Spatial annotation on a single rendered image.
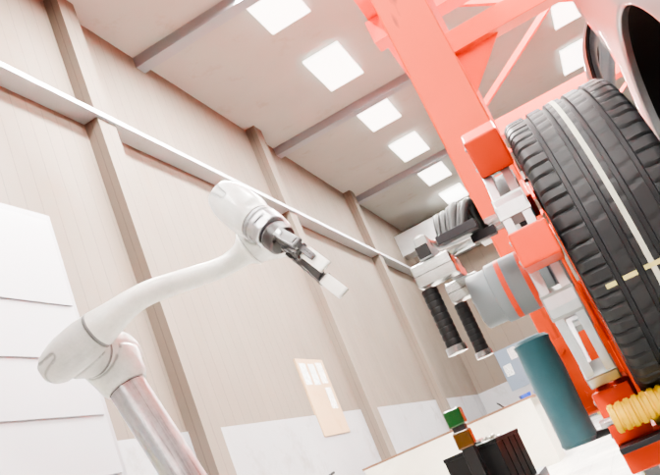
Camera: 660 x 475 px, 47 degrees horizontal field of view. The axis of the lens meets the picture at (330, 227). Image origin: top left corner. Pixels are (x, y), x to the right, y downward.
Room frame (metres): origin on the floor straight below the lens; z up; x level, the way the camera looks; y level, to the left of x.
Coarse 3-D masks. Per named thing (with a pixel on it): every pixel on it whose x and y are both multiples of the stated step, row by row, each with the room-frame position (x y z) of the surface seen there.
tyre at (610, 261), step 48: (576, 96) 1.47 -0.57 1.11; (624, 96) 1.40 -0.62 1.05; (528, 144) 1.45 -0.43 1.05; (576, 144) 1.39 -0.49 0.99; (624, 144) 1.36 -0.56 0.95; (576, 192) 1.38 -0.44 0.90; (624, 192) 1.36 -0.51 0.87; (576, 240) 1.38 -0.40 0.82; (624, 240) 1.38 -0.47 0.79; (624, 288) 1.41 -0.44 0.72; (624, 336) 1.46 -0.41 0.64
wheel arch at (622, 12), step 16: (624, 16) 1.64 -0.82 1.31; (640, 16) 1.68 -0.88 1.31; (624, 32) 1.72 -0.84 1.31; (640, 32) 1.75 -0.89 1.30; (656, 32) 1.77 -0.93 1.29; (624, 48) 1.78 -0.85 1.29; (640, 48) 1.80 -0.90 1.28; (656, 48) 1.81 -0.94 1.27; (640, 64) 1.85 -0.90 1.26; (656, 64) 1.86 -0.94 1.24; (640, 80) 1.89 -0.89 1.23; (656, 80) 1.89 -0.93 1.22; (640, 96) 1.92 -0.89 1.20; (656, 96) 1.93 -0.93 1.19; (656, 112) 1.96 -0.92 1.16; (656, 128) 1.98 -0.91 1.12
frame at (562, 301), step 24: (504, 168) 1.54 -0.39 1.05; (504, 216) 1.46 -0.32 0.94; (528, 216) 1.45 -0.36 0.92; (552, 264) 1.45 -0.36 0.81; (552, 288) 1.48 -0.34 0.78; (552, 312) 1.47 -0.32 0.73; (576, 312) 1.47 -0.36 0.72; (576, 336) 1.90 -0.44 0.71; (600, 360) 1.60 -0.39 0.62; (600, 384) 1.61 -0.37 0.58
